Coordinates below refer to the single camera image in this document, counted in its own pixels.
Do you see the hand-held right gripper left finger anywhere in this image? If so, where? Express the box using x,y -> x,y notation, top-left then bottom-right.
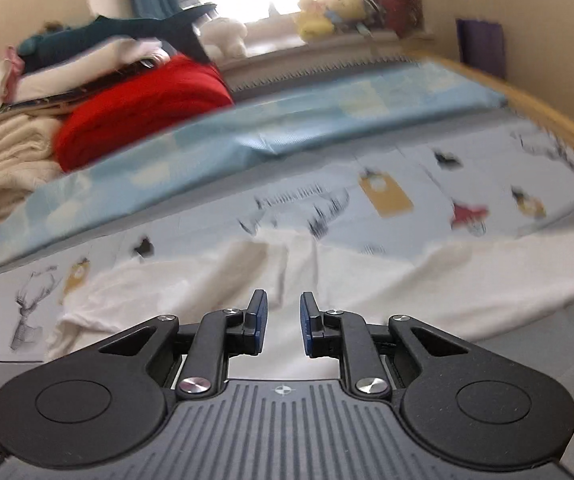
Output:
98,289 -> 269,402

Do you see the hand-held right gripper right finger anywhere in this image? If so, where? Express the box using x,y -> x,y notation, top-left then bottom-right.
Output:
299,291 -> 473,401

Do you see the white garment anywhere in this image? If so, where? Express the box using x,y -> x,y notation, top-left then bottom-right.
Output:
46,225 -> 574,382

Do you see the grey deer print bed sheet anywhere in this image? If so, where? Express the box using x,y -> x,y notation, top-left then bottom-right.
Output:
0,105 -> 574,401

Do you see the light blue quilt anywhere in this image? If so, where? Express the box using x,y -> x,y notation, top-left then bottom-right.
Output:
0,57 -> 510,277

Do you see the red blanket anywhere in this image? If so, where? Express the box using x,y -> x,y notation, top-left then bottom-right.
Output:
54,54 -> 235,174

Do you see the white plush toy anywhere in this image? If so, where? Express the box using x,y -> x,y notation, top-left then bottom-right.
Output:
199,17 -> 250,59

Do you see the cream blanket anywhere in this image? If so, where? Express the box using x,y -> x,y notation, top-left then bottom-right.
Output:
0,112 -> 75,229

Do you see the yellow plush toy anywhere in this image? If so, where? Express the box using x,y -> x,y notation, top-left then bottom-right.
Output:
292,0 -> 368,44

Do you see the white folded bedding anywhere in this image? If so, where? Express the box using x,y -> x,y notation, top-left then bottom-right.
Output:
0,37 -> 173,126

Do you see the dark teal shark plush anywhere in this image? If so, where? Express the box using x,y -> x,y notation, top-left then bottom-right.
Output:
17,2 -> 220,64

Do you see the pink cloth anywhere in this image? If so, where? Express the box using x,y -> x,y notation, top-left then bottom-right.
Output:
2,46 -> 28,101

